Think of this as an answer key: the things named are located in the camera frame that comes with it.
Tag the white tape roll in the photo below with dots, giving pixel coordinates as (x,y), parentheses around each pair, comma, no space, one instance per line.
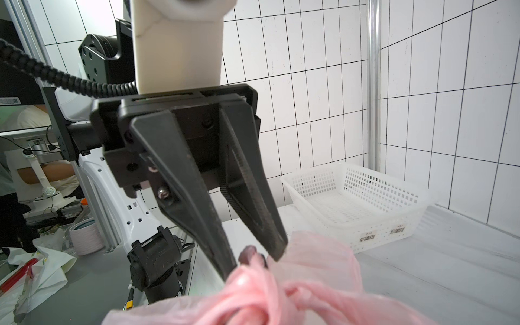
(86,238)

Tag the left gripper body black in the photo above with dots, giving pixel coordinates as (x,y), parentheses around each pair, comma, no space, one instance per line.
(197,112)

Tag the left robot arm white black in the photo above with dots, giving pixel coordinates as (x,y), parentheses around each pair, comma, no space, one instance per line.
(153,252)

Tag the white plastic basket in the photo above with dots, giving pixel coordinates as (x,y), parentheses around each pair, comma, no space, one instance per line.
(359,207)

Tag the white crumpled cloth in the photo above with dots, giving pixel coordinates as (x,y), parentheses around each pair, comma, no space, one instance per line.
(48,276)

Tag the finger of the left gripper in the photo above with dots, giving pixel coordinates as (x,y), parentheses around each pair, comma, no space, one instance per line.
(189,204)
(242,177)

